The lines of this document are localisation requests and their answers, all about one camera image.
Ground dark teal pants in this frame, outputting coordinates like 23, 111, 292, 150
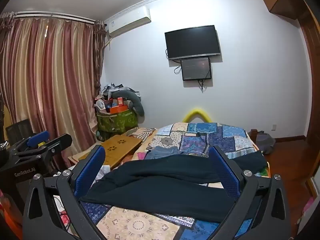
80, 151, 268, 224

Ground grey bag on floor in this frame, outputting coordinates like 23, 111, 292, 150
255, 131, 276, 155

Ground blue patchwork quilt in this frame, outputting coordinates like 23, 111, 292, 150
83, 122, 269, 239

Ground wooden lap desk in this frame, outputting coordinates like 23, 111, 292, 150
92, 135, 142, 169

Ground green fabric storage bag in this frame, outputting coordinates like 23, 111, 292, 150
97, 109, 138, 141

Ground pink beige striped curtain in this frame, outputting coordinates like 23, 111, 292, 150
1, 13, 106, 167

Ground yellow plush pillow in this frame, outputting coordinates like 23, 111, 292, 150
182, 108, 212, 123

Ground folded blue jeans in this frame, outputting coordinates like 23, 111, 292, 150
144, 146, 180, 160

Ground orange box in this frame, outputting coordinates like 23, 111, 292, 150
109, 105, 129, 114

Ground grey plush toy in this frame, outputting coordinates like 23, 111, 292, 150
111, 90, 145, 117

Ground white wall socket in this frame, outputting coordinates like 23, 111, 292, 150
271, 124, 277, 131

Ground small black wall monitor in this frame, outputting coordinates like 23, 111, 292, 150
181, 57, 212, 81

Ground black wall television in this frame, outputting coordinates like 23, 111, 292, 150
165, 25, 221, 60

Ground white wall air conditioner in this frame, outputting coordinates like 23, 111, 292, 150
105, 6, 151, 38

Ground wooden door frame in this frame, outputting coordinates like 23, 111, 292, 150
298, 4, 320, 181

